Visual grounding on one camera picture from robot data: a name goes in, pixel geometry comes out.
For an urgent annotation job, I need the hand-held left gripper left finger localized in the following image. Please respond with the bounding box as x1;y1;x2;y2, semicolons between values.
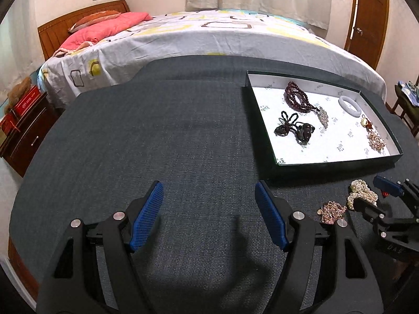
36;181;164;314

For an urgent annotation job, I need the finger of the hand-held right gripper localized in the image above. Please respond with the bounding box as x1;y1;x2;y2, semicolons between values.
373;175;419;203
352;197;393;233

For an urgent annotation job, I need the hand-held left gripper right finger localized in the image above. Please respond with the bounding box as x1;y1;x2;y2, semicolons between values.
255;181;383;314

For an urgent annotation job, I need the pearl bracelet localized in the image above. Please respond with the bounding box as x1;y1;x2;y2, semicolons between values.
347;179;378;210

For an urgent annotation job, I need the rose gold chain bracelet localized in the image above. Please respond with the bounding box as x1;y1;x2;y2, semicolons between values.
317;201;348;226

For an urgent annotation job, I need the gold crystal cluster bracelet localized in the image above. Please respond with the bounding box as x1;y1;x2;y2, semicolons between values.
366;130;387;151

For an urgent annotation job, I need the dark shallow box white lining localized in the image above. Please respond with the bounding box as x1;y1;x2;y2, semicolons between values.
245;70;404;181

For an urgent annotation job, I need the dark knotted cord pendant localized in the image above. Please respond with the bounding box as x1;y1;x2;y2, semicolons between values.
274;110;316;145

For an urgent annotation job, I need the white jade bangle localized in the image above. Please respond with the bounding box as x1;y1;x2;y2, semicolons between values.
338;96;361;112

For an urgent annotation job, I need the dark red bead bracelet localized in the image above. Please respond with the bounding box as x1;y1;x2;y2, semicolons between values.
283;81;319;114

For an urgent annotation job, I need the wooden chair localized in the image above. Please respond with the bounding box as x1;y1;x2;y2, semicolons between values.
391;82;419;138

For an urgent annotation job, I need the dark grey tablecloth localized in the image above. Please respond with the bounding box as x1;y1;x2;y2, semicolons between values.
10;55;419;314

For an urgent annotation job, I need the pile of clothes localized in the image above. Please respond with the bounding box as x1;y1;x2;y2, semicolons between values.
394;80;419;107

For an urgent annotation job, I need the dark wooden nightstand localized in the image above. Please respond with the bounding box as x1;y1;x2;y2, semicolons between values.
0;90;61;177

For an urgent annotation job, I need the red gift box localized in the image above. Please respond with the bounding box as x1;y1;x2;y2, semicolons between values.
13;85;41;116

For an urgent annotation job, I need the wooden door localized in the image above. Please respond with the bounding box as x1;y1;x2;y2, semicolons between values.
344;0;390;69

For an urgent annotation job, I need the brown teddy bear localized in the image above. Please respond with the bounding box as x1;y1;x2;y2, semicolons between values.
7;78;31;110

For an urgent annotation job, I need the bed with patterned sheet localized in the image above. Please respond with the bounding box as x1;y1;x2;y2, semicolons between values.
37;8;385;110

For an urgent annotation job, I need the pink pillow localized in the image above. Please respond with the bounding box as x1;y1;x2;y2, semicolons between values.
54;11;154;56

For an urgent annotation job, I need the orange patterned pillow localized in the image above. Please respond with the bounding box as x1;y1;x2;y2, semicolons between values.
68;10;122;33

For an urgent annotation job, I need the wooden headboard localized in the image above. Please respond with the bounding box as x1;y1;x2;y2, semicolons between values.
37;0;131;61

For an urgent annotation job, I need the pale side wall curtain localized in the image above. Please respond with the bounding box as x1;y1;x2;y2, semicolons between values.
0;0;45;105

